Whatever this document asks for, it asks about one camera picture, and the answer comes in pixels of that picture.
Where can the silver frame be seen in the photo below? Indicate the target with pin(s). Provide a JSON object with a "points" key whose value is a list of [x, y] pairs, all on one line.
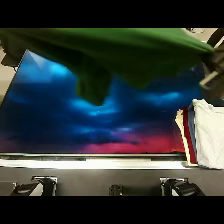
{"points": [[100, 164]]}

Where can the cream garment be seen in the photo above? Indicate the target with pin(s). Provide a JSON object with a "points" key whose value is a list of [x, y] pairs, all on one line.
{"points": [[180, 126]]}

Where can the green T-shirt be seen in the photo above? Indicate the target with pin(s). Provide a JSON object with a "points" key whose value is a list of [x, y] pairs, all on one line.
{"points": [[133, 53]]}

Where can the white garment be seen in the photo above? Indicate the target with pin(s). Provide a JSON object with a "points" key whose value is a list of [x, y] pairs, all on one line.
{"points": [[210, 133]]}

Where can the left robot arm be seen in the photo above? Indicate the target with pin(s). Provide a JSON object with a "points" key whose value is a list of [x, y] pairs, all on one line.
{"points": [[45, 186]]}

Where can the blue garment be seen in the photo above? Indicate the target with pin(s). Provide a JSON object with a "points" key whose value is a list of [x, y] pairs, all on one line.
{"points": [[191, 133]]}

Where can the red garment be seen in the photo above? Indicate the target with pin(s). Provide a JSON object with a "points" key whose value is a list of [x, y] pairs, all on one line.
{"points": [[186, 133]]}

